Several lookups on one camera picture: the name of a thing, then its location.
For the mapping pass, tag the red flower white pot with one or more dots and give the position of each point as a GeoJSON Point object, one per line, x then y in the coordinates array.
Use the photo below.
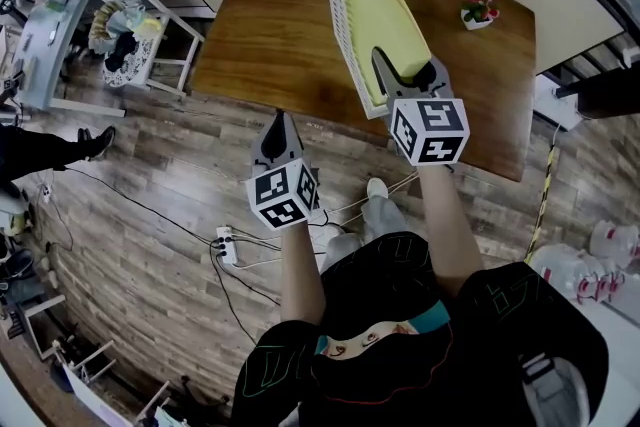
{"type": "Point", "coordinates": [479, 10]}

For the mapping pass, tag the person's right white shoe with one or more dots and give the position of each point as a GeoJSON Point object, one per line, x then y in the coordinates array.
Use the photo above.
{"type": "Point", "coordinates": [377, 187]}

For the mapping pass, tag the white slatted chair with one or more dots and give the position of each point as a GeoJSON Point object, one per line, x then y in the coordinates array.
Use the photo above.
{"type": "Point", "coordinates": [165, 15]}

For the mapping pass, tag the white folding table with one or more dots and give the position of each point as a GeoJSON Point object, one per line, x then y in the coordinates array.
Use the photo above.
{"type": "Point", "coordinates": [90, 395]}

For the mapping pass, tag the white desk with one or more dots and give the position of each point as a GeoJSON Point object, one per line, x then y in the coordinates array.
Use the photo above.
{"type": "Point", "coordinates": [37, 50]}

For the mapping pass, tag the white power strip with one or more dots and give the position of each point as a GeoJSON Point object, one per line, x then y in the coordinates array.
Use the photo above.
{"type": "Point", "coordinates": [227, 245]}

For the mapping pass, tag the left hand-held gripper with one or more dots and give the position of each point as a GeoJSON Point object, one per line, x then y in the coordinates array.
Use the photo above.
{"type": "Point", "coordinates": [280, 195]}

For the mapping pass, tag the white floor box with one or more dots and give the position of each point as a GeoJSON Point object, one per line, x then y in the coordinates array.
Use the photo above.
{"type": "Point", "coordinates": [556, 104]}

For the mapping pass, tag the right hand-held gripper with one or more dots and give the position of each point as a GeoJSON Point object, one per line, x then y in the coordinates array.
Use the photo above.
{"type": "Point", "coordinates": [430, 132]}

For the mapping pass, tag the person's left white shoe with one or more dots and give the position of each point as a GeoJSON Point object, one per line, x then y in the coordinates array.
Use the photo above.
{"type": "Point", "coordinates": [325, 232]}

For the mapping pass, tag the yellow foam board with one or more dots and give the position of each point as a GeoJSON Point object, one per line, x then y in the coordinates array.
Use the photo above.
{"type": "Point", "coordinates": [380, 15]}

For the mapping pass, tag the pile of clothes and bags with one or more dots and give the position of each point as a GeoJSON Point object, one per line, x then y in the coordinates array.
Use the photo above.
{"type": "Point", "coordinates": [122, 45]}

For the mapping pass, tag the person's right forearm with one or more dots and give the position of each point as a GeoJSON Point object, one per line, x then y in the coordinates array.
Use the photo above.
{"type": "Point", "coordinates": [450, 235]}

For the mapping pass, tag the person's left forearm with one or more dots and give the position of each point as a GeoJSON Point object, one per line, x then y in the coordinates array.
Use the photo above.
{"type": "Point", "coordinates": [302, 275]}

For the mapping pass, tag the black printed shirt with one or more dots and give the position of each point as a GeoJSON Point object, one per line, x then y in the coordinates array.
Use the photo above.
{"type": "Point", "coordinates": [390, 295]}

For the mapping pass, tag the grey trousers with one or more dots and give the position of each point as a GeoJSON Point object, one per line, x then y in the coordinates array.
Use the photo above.
{"type": "Point", "coordinates": [382, 220]}

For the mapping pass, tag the person's white shoe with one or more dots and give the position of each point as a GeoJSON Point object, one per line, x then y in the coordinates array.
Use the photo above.
{"type": "Point", "coordinates": [325, 232]}
{"type": "Point", "coordinates": [377, 187]}

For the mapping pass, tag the white wire rack basket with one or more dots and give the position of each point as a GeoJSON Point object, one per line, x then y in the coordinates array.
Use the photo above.
{"type": "Point", "coordinates": [347, 45]}

